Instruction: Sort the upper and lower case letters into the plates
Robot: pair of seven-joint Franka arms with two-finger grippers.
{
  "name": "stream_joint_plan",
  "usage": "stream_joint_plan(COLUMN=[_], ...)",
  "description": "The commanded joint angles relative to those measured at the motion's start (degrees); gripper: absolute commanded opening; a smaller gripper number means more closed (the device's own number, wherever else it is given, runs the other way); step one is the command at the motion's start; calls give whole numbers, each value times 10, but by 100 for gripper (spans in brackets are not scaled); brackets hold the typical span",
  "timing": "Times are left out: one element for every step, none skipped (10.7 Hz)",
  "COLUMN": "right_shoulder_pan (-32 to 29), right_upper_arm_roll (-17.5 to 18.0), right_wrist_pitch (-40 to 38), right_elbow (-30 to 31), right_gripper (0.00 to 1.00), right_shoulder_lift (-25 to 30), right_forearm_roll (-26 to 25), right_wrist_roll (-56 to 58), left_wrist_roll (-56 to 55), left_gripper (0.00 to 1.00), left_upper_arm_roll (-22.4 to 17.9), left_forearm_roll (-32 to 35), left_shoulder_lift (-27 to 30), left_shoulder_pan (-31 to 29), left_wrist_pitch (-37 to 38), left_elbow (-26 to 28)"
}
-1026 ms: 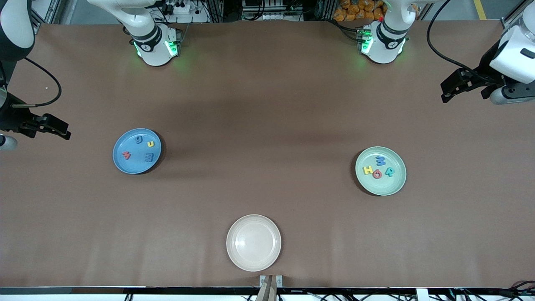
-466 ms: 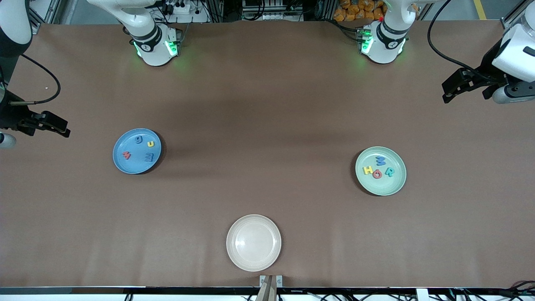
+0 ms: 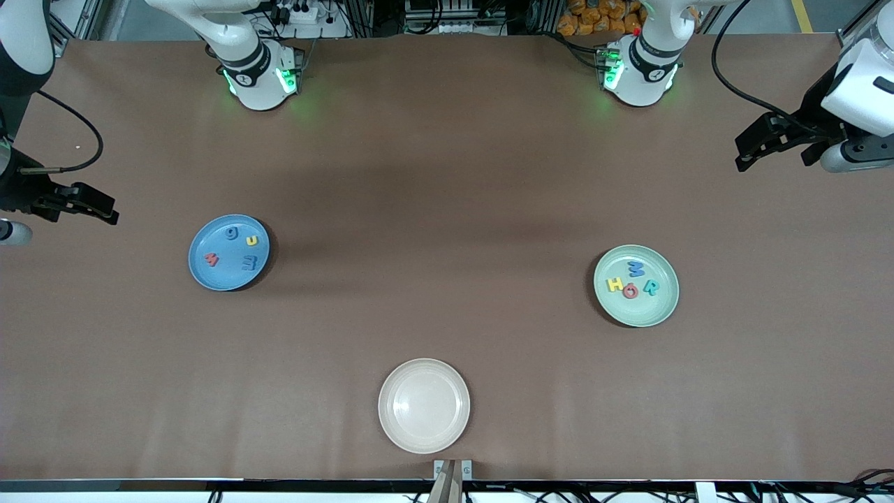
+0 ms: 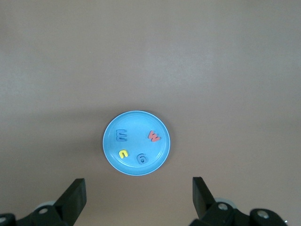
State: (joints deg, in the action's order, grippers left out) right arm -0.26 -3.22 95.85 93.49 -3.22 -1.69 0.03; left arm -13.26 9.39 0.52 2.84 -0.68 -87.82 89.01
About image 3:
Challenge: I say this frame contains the cable bundle below table edge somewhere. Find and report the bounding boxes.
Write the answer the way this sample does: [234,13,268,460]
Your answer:
[754,468,894,503]

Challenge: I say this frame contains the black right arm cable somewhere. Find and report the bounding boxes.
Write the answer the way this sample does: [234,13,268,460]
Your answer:
[17,89,105,174]

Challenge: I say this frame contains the small metal bracket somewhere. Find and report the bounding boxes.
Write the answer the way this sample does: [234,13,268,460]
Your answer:
[433,459,474,481]

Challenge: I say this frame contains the white power strip with plugs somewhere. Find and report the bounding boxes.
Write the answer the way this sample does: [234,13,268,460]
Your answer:
[269,0,322,25]

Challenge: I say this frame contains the aluminium frame profile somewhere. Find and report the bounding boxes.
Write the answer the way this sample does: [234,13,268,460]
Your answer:
[838,0,894,50]
[49,0,91,58]

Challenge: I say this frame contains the blue plate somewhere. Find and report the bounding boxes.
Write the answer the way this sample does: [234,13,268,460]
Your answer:
[188,214,271,292]

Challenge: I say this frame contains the beige plate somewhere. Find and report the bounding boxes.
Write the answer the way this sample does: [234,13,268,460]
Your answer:
[378,358,471,455]

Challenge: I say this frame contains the pile of orange bags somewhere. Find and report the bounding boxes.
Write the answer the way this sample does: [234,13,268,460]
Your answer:
[557,0,647,37]

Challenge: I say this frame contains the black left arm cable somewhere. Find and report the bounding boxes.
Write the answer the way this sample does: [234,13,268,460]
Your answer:
[711,0,832,126]

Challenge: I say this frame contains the green plate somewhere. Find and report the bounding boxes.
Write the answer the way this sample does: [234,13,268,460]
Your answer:
[593,244,680,328]

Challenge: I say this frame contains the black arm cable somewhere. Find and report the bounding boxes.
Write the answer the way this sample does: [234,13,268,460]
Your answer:
[17,89,105,174]
[711,0,832,126]

